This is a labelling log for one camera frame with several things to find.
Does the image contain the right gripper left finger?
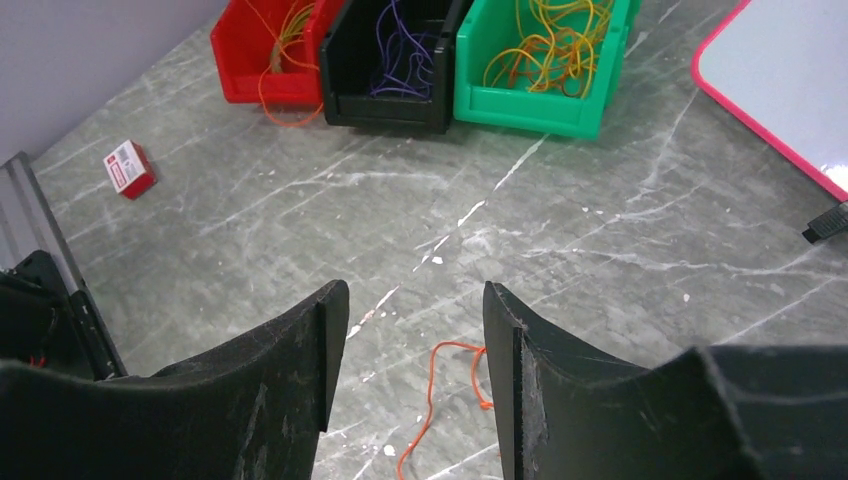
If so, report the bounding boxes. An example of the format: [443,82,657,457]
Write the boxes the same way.
[1,280,349,479]

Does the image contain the orange cable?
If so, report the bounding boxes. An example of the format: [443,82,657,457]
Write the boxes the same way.
[482,0,617,101]

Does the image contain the green plastic bin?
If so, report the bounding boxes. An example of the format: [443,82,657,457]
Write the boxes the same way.
[454,1,641,139]

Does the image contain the red plastic bin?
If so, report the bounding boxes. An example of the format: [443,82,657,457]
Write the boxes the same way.
[210,0,344,107]

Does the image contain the yellow cables in red bin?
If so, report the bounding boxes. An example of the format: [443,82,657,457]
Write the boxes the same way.
[242,0,327,130]

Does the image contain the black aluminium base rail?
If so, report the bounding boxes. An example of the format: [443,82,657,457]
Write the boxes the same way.
[1,152,126,381]

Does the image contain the small red white box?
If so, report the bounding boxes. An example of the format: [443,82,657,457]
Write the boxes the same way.
[103,139,157,200]

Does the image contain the purple cables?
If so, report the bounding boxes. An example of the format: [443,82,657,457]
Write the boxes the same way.
[368,0,439,102]

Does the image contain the black plastic bin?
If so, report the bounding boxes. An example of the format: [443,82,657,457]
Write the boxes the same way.
[319,0,471,133]

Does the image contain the pink framed whiteboard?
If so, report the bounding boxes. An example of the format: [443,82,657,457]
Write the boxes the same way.
[690,0,848,245]

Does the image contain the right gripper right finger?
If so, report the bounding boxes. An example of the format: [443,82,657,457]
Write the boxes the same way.
[482,282,847,479]

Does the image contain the orange cables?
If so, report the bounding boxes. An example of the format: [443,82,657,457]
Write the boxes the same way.
[396,341,496,480]

